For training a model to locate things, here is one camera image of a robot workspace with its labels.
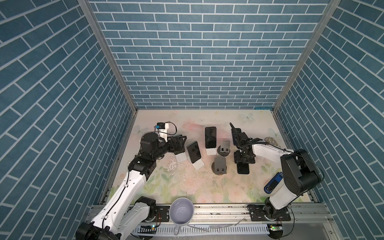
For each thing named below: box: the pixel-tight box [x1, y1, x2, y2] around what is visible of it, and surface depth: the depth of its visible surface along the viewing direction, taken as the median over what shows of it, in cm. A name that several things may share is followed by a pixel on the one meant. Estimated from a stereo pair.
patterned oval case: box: [264, 137, 281, 147], surface depth 101 cm
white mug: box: [169, 197, 194, 236], surface depth 74 cm
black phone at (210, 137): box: [205, 126, 217, 149], surface depth 93 cm
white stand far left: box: [175, 152, 187, 163], surface depth 95 cm
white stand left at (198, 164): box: [192, 158, 205, 170], surface depth 92 cm
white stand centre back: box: [205, 147, 217, 156], surface depth 98 cm
